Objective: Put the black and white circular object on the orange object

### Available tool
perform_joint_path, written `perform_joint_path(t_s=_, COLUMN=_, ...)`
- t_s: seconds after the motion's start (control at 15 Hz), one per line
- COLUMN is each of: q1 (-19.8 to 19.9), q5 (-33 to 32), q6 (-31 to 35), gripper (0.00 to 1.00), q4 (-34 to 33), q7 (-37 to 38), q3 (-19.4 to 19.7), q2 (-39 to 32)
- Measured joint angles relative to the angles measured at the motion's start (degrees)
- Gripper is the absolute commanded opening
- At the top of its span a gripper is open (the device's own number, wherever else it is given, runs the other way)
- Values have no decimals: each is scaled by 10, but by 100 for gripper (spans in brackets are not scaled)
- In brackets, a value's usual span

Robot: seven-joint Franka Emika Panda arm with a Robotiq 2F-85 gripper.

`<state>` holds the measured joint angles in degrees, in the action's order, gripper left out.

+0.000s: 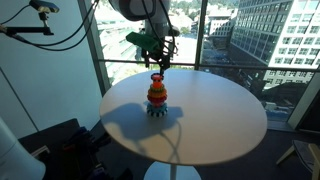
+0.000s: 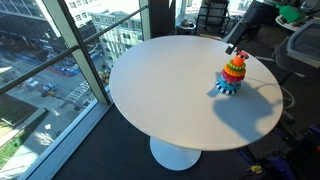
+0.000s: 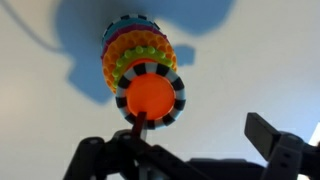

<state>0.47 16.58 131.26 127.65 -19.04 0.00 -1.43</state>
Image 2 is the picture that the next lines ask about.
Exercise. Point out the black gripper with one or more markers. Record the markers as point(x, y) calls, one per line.
point(246, 26)

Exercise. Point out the orange stacking toy peg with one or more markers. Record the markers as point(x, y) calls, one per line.
point(237, 61)

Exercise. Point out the black office chair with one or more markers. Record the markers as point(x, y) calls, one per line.
point(211, 15)

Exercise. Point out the grey plastic bin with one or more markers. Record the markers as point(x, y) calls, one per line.
point(305, 43)

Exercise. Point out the yellow label tag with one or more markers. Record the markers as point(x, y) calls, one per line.
point(257, 169)

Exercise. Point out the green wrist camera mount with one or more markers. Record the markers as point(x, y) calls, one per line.
point(289, 13)

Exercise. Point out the white table pedestal base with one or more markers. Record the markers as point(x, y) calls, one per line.
point(175, 155)

